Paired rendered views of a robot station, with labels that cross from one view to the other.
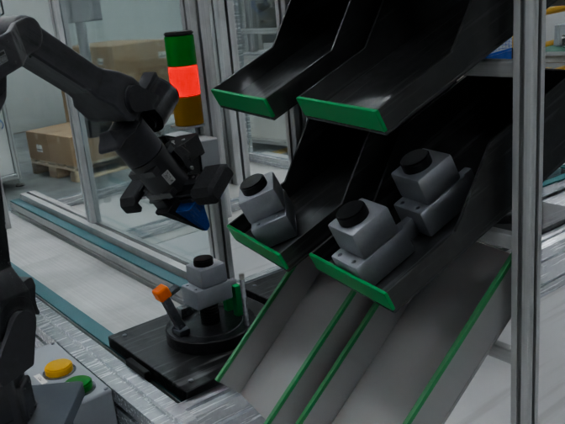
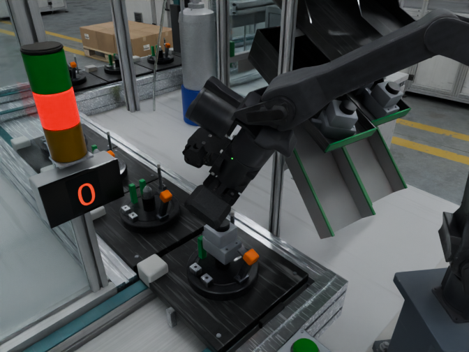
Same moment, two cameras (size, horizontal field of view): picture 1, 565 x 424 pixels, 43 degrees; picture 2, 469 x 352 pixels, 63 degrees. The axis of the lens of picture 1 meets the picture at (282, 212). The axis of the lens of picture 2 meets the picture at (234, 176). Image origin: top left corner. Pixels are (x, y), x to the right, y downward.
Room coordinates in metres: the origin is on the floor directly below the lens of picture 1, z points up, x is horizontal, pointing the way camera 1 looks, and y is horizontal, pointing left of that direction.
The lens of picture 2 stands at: (1.06, 0.66, 1.53)
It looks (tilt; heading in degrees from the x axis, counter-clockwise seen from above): 32 degrees down; 263
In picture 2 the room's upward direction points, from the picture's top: straight up
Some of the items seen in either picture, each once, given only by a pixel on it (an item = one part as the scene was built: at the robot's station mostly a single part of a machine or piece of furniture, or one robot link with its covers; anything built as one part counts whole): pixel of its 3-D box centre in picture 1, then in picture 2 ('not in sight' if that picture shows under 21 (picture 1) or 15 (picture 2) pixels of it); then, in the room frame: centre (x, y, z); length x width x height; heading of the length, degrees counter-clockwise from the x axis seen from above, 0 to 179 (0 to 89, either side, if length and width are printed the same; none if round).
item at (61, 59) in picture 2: (180, 50); (47, 70); (1.24, 0.15, 1.38); 0.05 x 0.05 x 0.05
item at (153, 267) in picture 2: not in sight; (153, 270); (1.16, 0.11, 0.97); 0.05 x 0.05 x 0.04; 37
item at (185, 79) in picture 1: (184, 80); (57, 106); (1.24, 0.15, 1.33); 0.05 x 0.05 x 0.05
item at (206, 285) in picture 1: (211, 277); (218, 235); (1.02, 0.12, 1.06); 0.08 x 0.04 x 0.07; 127
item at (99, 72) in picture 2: not in sight; (117, 61); (1.40, -1.26, 1.01); 0.24 x 0.24 x 0.13; 37
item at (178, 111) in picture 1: (187, 109); (65, 139); (1.24, 0.15, 1.28); 0.05 x 0.05 x 0.05
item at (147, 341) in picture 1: (213, 338); (222, 275); (1.02, 0.13, 0.96); 0.24 x 0.24 x 0.02; 37
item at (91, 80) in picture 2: not in sight; (68, 72); (1.60, -1.11, 1.01); 0.24 x 0.24 x 0.13; 37
